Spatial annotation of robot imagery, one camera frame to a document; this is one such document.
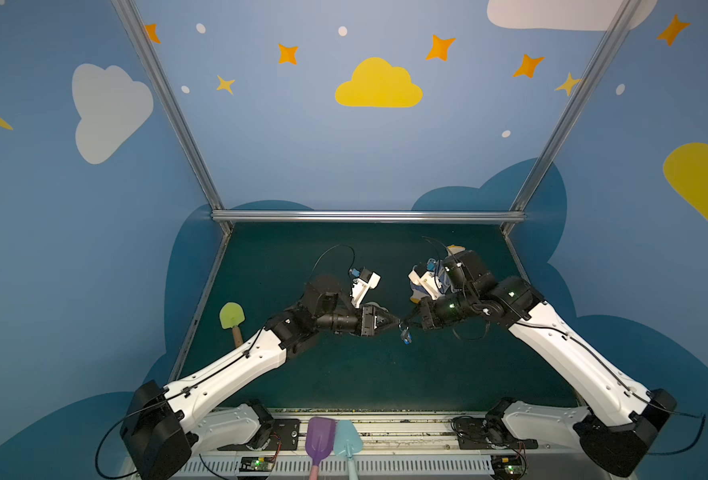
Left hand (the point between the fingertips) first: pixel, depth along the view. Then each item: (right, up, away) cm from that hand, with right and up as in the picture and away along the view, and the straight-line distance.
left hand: (398, 325), depth 65 cm
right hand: (+3, +1, +3) cm, 4 cm away
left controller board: (-33, -35, +6) cm, 49 cm away
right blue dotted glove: (+29, +18, +50) cm, 61 cm away
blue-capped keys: (+2, -3, +3) cm, 5 cm away
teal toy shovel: (-11, -30, +7) cm, 33 cm away
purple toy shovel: (-19, -31, +9) cm, 37 cm away
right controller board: (+28, -36, +7) cm, 46 cm away
